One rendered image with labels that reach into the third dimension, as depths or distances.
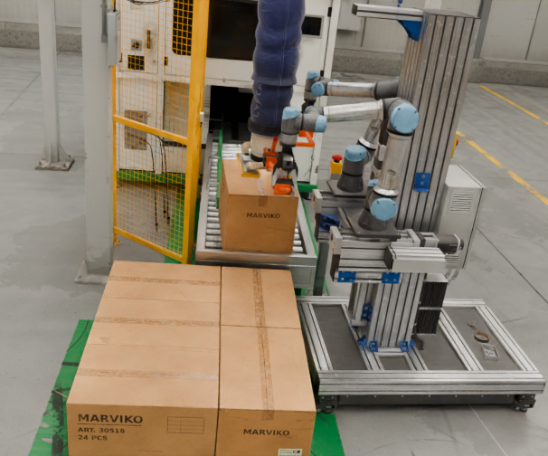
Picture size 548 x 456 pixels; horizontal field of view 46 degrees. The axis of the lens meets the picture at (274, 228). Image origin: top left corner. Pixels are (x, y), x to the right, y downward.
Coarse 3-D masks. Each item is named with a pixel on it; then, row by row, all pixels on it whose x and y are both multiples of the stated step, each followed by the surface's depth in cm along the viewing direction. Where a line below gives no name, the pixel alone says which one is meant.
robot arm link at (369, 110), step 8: (352, 104) 294; (360, 104) 293; (368, 104) 292; (376, 104) 292; (384, 104) 290; (304, 112) 297; (320, 112) 293; (328, 112) 292; (336, 112) 292; (344, 112) 292; (352, 112) 292; (360, 112) 292; (368, 112) 292; (376, 112) 292; (384, 112) 290; (328, 120) 294; (336, 120) 294; (344, 120) 295; (352, 120) 296
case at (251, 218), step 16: (224, 160) 411; (224, 176) 390; (240, 176) 388; (224, 192) 387; (240, 192) 365; (256, 192) 368; (272, 192) 370; (224, 208) 384; (240, 208) 366; (256, 208) 367; (272, 208) 368; (288, 208) 370; (224, 224) 380; (240, 224) 370; (256, 224) 371; (272, 224) 373; (288, 224) 374; (224, 240) 377; (240, 240) 374; (256, 240) 375; (272, 240) 377; (288, 240) 378
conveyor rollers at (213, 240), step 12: (216, 144) 572; (228, 144) 573; (216, 156) 541; (228, 156) 549; (216, 168) 515; (216, 180) 491; (216, 216) 434; (216, 228) 418; (216, 240) 401; (300, 252) 399
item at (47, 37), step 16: (48, 0) 571; (432, 0) 592; (48, 16) 577; (48, 32) 582; (48, 48) 588; (48, 64) 594; (48, 80) 600; (48, 96) 606; (48, 112) 613; (48, 128) 619; (48, 144) 625; (48, 160) 632
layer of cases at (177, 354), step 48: (144, 288) 339; (192, 288) 344; (240, 288) 349; (288, 288) 354; (96, 336) 297; (144, 336) 301; (192, 336) 305; (240, 336) 308; (288, 336) 312; (96, 384) 267; (144, 384) 270; (192, 384) 273; (240, 384) 276; (288, 384) 279; (96, 432) 263; (144, 432) 264; (192, 432) 266; (240, 432) 268; (288, 432) 269
